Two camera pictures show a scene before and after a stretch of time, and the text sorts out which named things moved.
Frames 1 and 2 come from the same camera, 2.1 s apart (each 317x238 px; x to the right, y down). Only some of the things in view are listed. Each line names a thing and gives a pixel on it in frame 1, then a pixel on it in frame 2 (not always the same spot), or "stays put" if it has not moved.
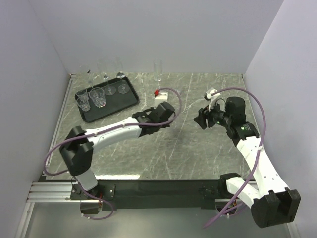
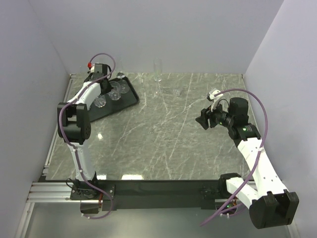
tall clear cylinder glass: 157,69 stays put
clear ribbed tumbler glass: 97,95 stays put
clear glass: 105,68 → 116,87
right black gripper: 203,114 stays put
